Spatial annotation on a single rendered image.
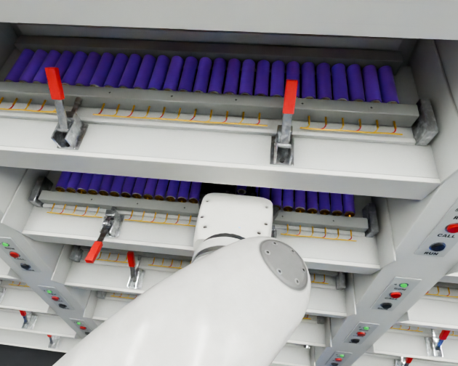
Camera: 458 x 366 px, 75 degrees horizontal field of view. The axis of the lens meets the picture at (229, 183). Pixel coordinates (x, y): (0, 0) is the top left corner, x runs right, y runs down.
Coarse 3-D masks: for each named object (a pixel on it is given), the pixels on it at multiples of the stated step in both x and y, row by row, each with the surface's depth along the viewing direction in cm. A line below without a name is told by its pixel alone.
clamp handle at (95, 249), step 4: (104, 224) 49; (108, 224) 49; (104, 228) 49; (108, 228) 49; (104, 232) 49; (100, 236) 48; (104, 236) 48; (100, 240) 48; (96, 244) 47; (100, 244) 47; (92, 248) 46; (96, 248) 46; (100, 248) 47; (92, 252) 46; (96, 252) 46; (88, 256) 45; (92, 256) 45; (96, 256) 46; (88, 260) 45; (92, 260) 45
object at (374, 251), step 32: (32, 192) 52; (32, 224) 53; (64, 224) 52; (96, 224) 52; (128, 224) 52; (160, 224) 52; (192, 224) 52; (384, 224) 47; (192, 256) 54; (320, 256) 48; (352, 256) 48; (384, 256) 46
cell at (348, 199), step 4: (344, 196) 52; (348, 196) 51; (352, 196) 51; (344, 200) 51; (348, 200) 51; (352, 200) 51; (344, 204) 51; (348, 204) 50; (352, 204) 50; (344, 208) 51; (348, 208) 50; (352, 208) 50; (344, 212) 51; (348, 212) 50; (352, 212) 50
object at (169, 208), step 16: (48, 192) 53; (64, 192) 53; (64, 208) 53; (128, 208) 52; (144, 208) 51; (160, 208) 51; (176, 208) 51; (192, 208) 50; (176, 224) 51; (288, 224) 50; (304, 224) 49; (320, 224) 49; (336, 224) 48; (352, 224) 48; (352, 240) 48
